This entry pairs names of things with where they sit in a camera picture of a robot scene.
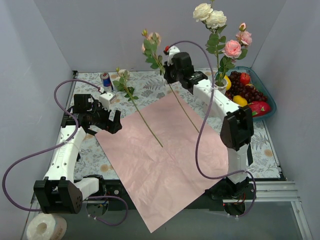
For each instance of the red bull drink can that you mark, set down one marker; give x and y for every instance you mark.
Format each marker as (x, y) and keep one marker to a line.
(106, 82)

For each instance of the peach bud stem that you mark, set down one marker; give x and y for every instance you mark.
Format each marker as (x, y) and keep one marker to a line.
(149, 49)

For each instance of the yellow lemon upper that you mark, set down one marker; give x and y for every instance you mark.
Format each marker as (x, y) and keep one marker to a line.
(240, 100)

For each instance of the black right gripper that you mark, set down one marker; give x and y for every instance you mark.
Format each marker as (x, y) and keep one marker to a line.
(169, 73)

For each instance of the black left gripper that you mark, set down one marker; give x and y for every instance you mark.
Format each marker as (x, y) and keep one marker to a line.
(105, 120)

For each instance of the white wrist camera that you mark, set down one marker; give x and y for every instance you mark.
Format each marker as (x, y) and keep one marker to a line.
(170, 51)
(106, 100)

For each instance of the black printed ribbon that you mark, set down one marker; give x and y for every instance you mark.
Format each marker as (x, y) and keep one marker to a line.
(90, 132)

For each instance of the teal plastic fruit tray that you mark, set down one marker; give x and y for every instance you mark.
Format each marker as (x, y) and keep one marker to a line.
(255, 80)

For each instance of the pink rose stem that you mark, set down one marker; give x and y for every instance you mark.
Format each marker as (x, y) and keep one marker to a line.
(231, 51)

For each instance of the yellow pepper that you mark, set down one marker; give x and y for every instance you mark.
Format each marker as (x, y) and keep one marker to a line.
(228, 82)

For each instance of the pink dragon fruit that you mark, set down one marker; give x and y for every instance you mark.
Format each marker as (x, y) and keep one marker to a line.
(259, 108)

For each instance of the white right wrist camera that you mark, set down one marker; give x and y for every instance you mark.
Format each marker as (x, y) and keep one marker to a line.
(170, 51)

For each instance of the red apple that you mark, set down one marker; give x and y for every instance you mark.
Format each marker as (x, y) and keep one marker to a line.
(245, 78)

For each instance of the pink wrapping paper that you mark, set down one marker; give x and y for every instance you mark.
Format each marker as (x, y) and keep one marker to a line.
(162, 161)

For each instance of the white ribbed ceramic vase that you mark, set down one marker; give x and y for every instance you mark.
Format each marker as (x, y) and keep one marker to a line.
(222, 89)

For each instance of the floral patterned table mat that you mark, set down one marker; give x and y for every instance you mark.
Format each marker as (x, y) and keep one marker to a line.
(150, 87)

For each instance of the cream bud stem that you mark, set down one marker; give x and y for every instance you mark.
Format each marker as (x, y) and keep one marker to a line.
(121, 84)

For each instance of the white rose stem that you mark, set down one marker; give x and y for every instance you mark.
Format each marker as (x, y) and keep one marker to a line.
(214, 21)

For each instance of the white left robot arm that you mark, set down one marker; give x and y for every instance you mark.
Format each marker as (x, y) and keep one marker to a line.
(58, 192)

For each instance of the dark purple grape bunch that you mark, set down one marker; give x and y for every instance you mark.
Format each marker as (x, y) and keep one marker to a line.
(249, 91)

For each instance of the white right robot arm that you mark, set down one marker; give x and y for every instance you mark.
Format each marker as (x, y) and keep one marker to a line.
(237, 124)

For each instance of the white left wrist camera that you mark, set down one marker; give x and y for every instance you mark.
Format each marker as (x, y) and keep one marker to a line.
(106, 100)

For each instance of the white toilet paper roll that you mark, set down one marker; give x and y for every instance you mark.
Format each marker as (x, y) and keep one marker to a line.
(46, 227)

